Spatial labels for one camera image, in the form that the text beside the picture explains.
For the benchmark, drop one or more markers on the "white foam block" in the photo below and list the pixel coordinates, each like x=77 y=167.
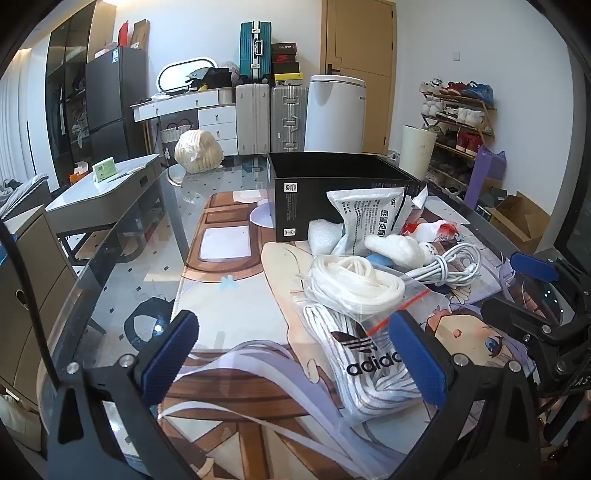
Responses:
x=323 y=235

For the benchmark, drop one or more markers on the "printed bag of white shoelaces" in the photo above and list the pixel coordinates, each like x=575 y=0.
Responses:
x=369 y=364

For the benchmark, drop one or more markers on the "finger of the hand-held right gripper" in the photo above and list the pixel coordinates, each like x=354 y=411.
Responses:
x=533 y=266
x=517 y=317

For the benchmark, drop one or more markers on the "white plush toy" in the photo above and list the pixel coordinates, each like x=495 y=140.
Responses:
x=397 y=249

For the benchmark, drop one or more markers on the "cream round bundle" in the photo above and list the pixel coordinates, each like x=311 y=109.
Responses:
x=198 y=150

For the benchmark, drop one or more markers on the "orange box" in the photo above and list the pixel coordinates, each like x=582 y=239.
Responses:
x=77 y=174

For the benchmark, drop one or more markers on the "white cylindrical bin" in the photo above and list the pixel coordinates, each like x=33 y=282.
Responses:
x=417 y=150

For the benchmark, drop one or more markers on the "stack of shoe boxes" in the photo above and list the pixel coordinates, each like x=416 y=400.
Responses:
x=286 y=64

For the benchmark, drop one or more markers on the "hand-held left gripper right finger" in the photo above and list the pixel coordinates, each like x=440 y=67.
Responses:
x=418 y=362

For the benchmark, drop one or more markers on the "flat cardboard boxes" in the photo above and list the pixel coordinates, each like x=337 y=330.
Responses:
x=141 y=34

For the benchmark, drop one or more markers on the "black bag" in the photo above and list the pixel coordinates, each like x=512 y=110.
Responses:
x=214 y=78

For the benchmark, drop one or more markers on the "black cardboard box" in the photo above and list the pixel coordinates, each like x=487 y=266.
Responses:
x=323 y=177

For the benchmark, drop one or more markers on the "open cardboard box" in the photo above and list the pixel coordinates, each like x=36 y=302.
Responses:
x=521 y=217

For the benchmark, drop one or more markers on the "white dresser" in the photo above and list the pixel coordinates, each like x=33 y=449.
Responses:
x=217 y=120

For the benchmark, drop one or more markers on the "oval mirror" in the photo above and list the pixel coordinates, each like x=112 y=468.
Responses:
x=178 y=74

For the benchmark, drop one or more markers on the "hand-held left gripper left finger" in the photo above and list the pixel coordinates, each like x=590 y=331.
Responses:
x=170 y=362

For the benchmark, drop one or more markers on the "small blue soft object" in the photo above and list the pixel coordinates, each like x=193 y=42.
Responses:
x=383 y=260

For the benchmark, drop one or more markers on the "printed desk mat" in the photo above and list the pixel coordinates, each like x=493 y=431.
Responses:
x=240 y=258

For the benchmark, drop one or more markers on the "black refrigerator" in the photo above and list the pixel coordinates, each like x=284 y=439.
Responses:
x=115 y=101

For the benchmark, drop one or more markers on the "green box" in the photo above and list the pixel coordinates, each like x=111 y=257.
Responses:
x=105 y=169

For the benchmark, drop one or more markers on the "wooden door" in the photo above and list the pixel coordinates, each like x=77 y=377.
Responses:
x=360 y=41

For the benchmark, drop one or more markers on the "white suitcase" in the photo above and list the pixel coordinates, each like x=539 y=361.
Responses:
x=252 y=120

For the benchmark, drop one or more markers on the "teal suitcase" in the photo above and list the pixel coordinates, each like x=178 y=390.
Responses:
x=254 y=50

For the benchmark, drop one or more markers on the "silver suitcase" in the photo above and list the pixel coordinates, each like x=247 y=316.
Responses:
x=288 y=120

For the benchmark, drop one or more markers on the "zip bag of white shoelaces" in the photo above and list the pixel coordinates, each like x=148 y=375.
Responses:
x=355 y=286

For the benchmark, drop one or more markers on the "white cylindrical appliance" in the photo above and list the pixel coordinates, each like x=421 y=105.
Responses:
x=334 y=115

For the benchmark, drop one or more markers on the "wicker basket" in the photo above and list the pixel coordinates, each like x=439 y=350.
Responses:
x=173 y=134

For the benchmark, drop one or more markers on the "dark glass wardrobe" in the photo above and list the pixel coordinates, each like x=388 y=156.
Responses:
x=64 y=92

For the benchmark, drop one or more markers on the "wooden shoe rack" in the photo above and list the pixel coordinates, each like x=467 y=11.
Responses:
x=461 y=115

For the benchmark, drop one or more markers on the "grey side table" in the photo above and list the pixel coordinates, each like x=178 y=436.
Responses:
x=92 y=198

